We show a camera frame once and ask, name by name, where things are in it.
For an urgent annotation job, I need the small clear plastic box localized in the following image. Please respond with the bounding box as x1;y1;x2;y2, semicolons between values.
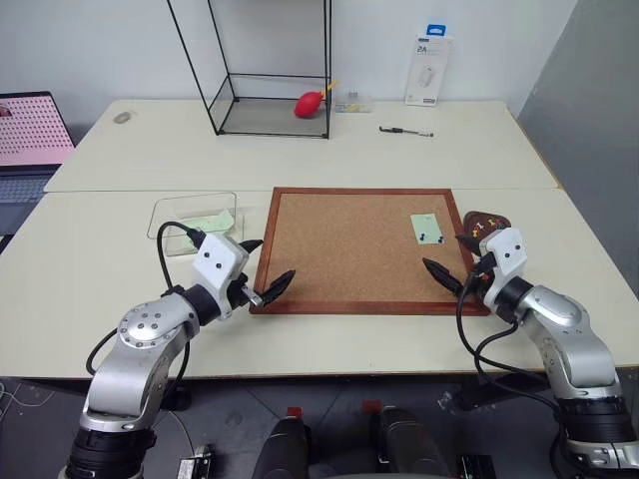
333;90;375;115

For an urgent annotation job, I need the black box with white label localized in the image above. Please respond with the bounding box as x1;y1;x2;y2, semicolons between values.
177;443;217;479

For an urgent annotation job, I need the clear plastic tray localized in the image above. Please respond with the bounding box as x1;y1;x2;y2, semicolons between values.
147;192;249;258

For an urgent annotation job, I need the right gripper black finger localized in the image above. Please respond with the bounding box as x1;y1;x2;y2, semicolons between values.
455;234;484;260
421;256;466;296

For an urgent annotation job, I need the cork board with wooden frame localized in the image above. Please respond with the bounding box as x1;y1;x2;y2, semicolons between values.
248;187;493;317

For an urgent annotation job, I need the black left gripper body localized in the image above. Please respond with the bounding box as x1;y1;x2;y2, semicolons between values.
227;271;266;308

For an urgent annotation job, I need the laptop with pink screen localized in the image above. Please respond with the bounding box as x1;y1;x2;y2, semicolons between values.
0;91;78;237

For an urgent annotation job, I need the white product box blue hanger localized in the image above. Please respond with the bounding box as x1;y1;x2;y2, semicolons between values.
402;20;455;108

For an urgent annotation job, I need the black wire frame rack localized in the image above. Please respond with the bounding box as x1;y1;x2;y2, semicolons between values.
167;0;333;141

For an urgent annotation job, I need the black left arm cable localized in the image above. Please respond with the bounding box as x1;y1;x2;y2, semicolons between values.
85;221;207;406

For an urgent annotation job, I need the light green paper note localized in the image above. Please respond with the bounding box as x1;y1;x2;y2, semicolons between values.
172;215;221;253
409;213;450;246
198;209;237;236

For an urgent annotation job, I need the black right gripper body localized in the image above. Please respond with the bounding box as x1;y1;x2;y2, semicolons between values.
460;251;496;300

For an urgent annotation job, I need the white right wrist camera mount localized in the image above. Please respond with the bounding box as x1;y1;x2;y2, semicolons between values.
478;227;529;310

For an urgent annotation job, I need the red rubber air blower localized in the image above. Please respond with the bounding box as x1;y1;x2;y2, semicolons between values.
293;79;341;120

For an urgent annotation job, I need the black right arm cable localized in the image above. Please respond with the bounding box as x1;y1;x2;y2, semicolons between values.
454;263;573;479

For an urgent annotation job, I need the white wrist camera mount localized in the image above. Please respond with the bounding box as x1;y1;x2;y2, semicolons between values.
478;227;529;310
192;233;251;320

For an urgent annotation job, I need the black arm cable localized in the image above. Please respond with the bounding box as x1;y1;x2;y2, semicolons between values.
85;221;207;406
454;263;573;479

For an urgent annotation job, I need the dark rounded shape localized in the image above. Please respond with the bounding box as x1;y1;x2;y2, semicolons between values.
251;416;314;479
368;405;456;479

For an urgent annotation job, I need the brown dish of pushpins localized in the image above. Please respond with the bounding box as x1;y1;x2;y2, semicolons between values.
460;210;513;241

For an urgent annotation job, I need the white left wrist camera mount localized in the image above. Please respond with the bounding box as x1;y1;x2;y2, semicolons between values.
192;233;251;320

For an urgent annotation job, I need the black pen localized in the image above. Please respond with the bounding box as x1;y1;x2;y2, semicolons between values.
377;125;436;140

